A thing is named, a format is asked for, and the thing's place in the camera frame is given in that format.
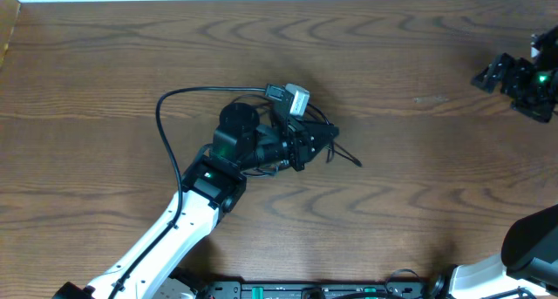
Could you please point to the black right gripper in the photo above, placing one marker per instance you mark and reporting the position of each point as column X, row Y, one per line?
column 519, row 67

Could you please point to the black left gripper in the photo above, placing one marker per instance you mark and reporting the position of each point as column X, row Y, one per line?
column 298, row 141

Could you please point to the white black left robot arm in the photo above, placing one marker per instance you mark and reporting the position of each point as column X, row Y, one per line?
column 209, row 189

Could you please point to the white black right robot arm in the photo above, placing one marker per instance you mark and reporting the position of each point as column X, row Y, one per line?
column 526, row 266

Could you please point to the wooden side panel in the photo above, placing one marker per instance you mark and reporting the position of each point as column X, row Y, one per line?
column 9, row 13

